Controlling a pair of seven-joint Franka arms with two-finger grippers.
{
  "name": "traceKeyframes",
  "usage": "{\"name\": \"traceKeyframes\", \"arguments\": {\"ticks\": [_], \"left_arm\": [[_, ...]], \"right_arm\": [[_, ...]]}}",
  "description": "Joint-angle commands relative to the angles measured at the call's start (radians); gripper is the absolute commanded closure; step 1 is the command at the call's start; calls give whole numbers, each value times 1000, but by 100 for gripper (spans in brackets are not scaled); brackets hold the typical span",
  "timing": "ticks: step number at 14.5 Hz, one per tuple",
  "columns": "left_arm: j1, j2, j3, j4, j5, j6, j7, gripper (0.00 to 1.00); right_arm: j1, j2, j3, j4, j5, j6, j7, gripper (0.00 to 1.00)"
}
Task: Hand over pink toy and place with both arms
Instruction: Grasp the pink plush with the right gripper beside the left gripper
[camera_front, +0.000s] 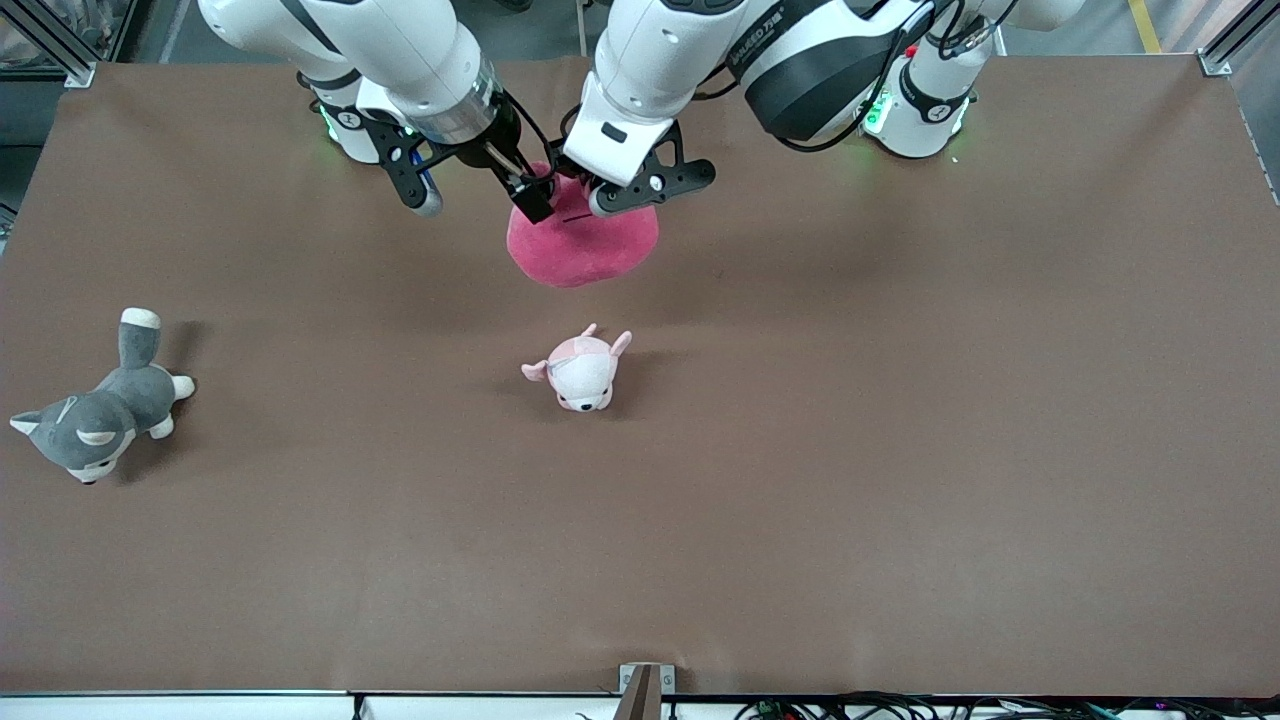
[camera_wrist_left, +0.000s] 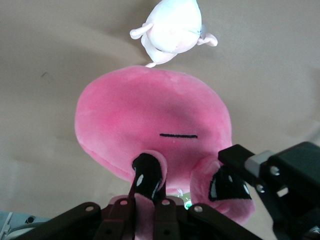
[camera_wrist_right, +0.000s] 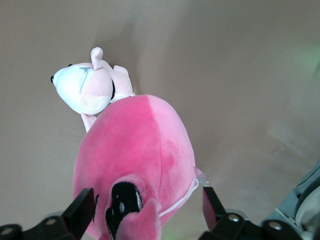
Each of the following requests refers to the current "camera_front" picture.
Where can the hot pink round plush toy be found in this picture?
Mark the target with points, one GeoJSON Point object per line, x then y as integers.
{"type": "Point", "coordinates": [580, 250]}

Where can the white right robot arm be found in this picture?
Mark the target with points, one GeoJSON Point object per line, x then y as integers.
{"type": "Point", "coordinates": [380, 50]}

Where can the light pink pig plush toy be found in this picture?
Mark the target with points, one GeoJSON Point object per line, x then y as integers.
{"type": "Point", "coordinates": [582, 375]}

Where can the grey husky plush toy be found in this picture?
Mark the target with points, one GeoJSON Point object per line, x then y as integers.
{"type": "Point", "coordinates": [120, 400]}

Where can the white metal leg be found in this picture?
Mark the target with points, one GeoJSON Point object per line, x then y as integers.
{"type": "Point", "coordinates": [582, 30]}

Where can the aluminium frame post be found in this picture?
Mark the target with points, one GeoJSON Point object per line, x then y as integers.
{"type": "Point", "coordinates": [70, 65]}
{"type": "Point", "coordinates": [1215, 62]}

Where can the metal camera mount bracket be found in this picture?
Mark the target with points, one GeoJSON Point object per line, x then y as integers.
{"type": "Point", "coordinates": [640, 695]}

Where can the white table edge rail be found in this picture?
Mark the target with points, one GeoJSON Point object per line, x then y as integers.
{"type": "Point", "coordinates": [200, 706]}

